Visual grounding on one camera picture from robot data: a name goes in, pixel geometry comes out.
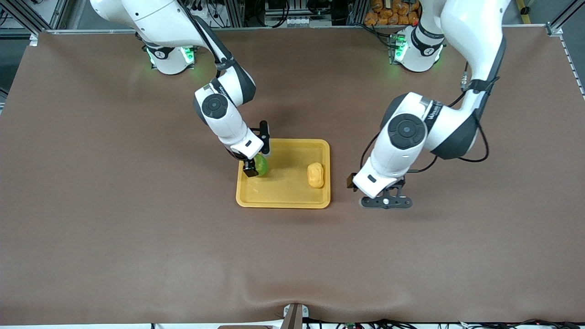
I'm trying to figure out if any green apple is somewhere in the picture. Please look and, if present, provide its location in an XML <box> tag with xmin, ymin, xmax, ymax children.
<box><xmin>253</xmin><ymin>153</ymin><xmax>270</xmax><ymax>177</ymax></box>

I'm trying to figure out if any yellow potato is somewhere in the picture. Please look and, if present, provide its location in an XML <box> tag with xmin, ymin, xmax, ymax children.
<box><xmin>307</xmin><ymin>162</ymin><xmax>325</xmax><ymax>189</ymax></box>

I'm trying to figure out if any yellow plastic tray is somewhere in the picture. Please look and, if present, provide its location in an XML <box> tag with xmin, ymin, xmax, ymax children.
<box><xmin>236</xmin><ymin>138</ymin><xmax>331</xmax><ymax>209</ymax></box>

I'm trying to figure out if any white power strip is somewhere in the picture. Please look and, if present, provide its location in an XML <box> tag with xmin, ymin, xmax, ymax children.
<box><xmin>183</xmin><ymin>0</ymin><xmax>212</xmax><ymax>21</ymax></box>

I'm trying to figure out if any orange snack bags pile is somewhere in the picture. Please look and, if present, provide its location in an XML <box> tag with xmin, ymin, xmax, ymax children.
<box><xmin>364</xmin><ymin>0</ymin><xmax>421</xmax><ymax>27</ymax></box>

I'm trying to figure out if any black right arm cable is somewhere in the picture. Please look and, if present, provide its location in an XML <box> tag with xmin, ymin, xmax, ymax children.
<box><xmin>183</xmin><ymin>0</ymin><xmax>229</xmax><ymax>69</ymax></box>

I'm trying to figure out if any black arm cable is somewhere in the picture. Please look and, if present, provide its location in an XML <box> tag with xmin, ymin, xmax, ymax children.
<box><xmin>183</xmin><ymin>0</ymin><xmax>229</xmax><ymax>69</ymax></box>
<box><xmin>361</xmin><ymin>62</ymin><xmax>490</xmax><ymax>176</ymax></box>

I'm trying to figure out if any aluminium table edge rail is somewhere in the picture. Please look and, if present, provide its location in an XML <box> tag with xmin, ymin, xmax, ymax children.
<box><xmin>39</xmin><ymin>25</ymin><xmax>563</xmax><ymax>35</ymax></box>

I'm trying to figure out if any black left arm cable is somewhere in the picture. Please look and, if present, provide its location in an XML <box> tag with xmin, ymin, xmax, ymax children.
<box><xmin>361</xmin><ymin>62</ymin><xmax>490</xmax><ymax>176</ymax></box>

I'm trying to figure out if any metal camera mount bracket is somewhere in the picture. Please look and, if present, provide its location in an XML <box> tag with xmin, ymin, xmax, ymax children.
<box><xmin>282</xmin><ymin>303</ymin><xmax>309</xmax><ymax>329</ymax></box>

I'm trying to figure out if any aluminium frame post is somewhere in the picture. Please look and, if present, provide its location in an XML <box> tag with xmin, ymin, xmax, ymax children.
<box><xmin>546</xmin><ymin>0</ymin><xmax>585</xmax><ymax>37</ymax></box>
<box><xmin>0</xmin><ymin>0</ymin><xmax>69</xmax><ymax>46</ymax></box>

